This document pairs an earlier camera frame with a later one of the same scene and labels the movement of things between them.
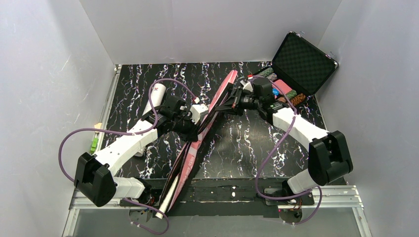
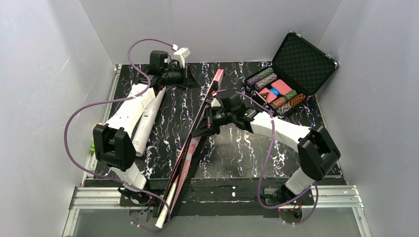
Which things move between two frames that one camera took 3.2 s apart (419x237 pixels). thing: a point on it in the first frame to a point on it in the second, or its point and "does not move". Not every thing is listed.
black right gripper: [234, 99] to [209, 119]
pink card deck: [282, 86] does not move
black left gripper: [195, 128] to [186, 76]
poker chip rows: [295, 99] does not move
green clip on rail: [94, 145] does not move
